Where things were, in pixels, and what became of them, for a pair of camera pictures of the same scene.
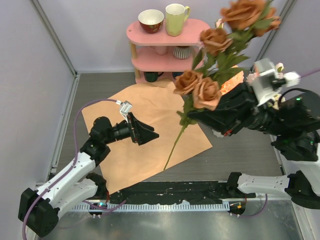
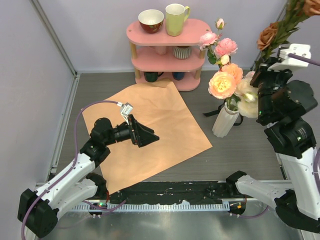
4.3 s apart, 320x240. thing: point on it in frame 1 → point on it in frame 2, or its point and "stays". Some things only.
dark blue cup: [177, 74] stays
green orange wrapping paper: [157, 104] stays
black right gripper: [234, 108] → [262, 71]
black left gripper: [143, 132] stays
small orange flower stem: [222, 45] → [275, 34]
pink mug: [160, 50] stays
